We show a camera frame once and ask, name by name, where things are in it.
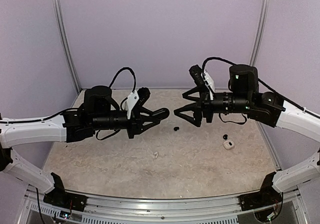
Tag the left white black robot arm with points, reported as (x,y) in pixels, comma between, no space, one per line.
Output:
(99,111)

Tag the aluminium frame post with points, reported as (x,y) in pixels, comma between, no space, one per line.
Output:
(259,32)
(65,45)

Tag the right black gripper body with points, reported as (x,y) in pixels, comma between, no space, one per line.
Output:
(206,102)

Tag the left aluminium frame post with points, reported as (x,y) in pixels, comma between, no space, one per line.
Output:
(65,45)

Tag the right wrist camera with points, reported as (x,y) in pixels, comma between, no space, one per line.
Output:
(204,82)

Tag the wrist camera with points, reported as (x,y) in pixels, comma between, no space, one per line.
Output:
(134,99)
(204,82)

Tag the right aluminium frame post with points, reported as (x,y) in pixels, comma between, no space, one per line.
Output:
(259,32)

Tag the front aluminium rail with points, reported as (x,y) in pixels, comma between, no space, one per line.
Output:
(108,209)

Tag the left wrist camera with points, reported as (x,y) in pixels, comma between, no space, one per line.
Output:
(134,99)

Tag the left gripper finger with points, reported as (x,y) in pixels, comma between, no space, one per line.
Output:
(160,114)
(146,123)

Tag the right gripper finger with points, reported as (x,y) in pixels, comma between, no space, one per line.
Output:
(191,113)
(195,94)

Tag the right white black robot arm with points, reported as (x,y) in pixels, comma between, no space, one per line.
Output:
(269,108)

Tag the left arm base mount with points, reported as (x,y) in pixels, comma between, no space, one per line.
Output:
(67,200)

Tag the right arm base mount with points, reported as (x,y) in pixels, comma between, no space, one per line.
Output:
(258,199)

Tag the white earbud charging case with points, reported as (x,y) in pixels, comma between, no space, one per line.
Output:
(228,144)

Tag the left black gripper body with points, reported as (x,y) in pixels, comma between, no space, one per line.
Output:
(135,121)

